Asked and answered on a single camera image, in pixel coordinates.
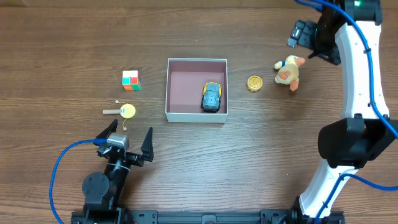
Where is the left blue cable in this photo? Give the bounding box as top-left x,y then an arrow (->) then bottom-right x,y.
49,138 -> 108,224

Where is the golden mooncake toy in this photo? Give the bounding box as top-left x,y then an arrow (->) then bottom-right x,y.
247,75 -> 263,92

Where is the white plush duck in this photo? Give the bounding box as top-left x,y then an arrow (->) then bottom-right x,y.
274,55 -> 305,91

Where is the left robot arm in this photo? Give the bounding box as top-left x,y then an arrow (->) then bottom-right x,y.
71,119 -> 154,224

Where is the colourful puzzle cube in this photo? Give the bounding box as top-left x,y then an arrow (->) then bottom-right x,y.
122,70 -> 141,91

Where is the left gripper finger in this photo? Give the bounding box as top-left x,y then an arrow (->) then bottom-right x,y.
141,127 -> 154,162
96,119 -> 118,139

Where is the white box maroon interior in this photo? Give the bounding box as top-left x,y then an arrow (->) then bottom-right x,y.
165,58 -> 228,123

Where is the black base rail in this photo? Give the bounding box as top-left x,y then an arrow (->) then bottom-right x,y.
70,209 -> 345,224

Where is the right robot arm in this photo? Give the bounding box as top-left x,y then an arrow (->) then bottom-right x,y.
279,0 -> 397,223

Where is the yellow grey toy truck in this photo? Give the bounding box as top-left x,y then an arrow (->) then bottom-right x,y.
201,82 -> 222,113

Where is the yellow rattle drum wooden handle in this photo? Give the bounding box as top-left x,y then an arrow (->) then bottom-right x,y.
103,100 -> 136,131

